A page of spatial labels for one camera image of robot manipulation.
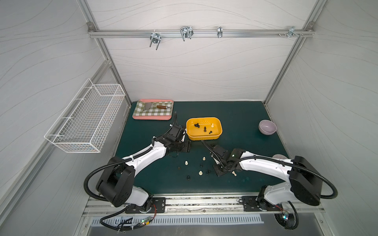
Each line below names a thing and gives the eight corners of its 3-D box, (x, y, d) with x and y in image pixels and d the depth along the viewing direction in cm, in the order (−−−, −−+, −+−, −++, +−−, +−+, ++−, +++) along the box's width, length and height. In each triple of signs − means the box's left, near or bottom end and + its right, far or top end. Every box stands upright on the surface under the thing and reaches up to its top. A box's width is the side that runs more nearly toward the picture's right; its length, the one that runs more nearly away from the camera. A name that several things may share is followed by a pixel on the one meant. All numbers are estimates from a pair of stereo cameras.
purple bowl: (258, 137, 103) (262, 131, 97) (254, 125, 110) (258, 119, 104) (274, 137, 103) (278, 131, 98) (269, 125, 110) (273, 119, 104)
